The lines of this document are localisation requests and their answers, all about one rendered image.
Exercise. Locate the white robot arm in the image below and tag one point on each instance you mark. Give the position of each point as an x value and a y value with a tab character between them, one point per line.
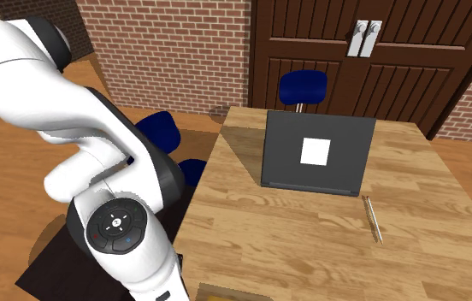
36	100

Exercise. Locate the blue office chair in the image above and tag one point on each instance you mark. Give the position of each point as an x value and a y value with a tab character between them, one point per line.
162	130
302	86

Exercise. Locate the dark grey laptop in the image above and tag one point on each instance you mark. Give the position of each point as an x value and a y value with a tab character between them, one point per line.
344	166

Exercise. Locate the wooden table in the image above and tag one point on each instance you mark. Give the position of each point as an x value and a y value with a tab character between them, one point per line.
302	250

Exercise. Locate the silver pen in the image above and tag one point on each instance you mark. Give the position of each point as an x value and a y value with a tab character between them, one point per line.
374	219

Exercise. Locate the dark brown double door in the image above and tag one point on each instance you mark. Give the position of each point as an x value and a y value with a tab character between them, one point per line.
407	83

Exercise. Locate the dark robot stand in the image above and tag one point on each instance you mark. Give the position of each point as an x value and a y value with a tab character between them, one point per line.
59	271

